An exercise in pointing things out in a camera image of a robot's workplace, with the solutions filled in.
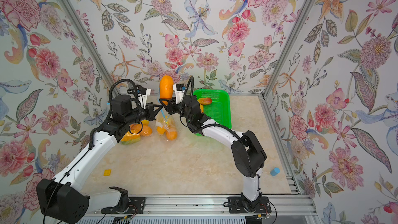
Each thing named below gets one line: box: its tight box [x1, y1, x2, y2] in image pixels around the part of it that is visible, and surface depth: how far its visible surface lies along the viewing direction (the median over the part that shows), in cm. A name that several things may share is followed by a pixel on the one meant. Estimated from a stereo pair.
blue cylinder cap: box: [270, 166, 281, 177], surface depth 82 cm
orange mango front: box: [159, 75, 174, 106], surface depth 75 cm
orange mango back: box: [165, 130, 178, 141], surface depth 95 cm
